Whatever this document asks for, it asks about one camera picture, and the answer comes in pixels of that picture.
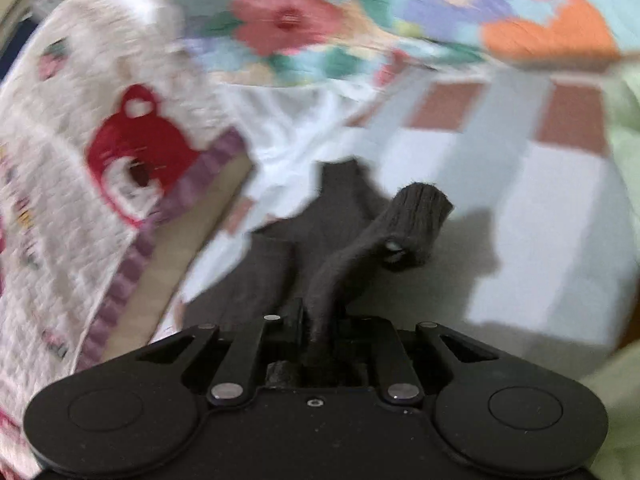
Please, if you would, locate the colourful floral blanket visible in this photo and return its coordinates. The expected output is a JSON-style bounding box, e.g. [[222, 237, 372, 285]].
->
[[165, 0, 631, 92]]

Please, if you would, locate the light green cloth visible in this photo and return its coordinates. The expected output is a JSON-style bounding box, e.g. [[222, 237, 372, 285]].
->
[[590, 50, 640, 480]]

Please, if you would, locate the white bedsheet with pink lettering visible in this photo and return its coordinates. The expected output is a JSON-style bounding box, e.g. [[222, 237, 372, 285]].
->
[[100, 152, 257, 361]]

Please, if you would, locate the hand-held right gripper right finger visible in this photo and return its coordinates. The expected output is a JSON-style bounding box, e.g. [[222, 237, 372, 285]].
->
[[345, 316, 501, 405]]

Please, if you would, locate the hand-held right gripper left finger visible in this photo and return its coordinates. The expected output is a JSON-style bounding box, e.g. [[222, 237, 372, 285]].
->
[[135, 300, 306, 406]]

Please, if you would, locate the white checkered mat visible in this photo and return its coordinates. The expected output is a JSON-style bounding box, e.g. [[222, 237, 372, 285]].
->
[[150, 55, 627, 352]]

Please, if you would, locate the white quilt with red bears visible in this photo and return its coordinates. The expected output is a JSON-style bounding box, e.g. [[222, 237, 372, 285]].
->
[[0, 0, 251, 477]]

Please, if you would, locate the dark grey knit sweater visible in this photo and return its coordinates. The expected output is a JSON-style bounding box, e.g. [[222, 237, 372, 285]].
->
[[180, 159, 456, 391]]

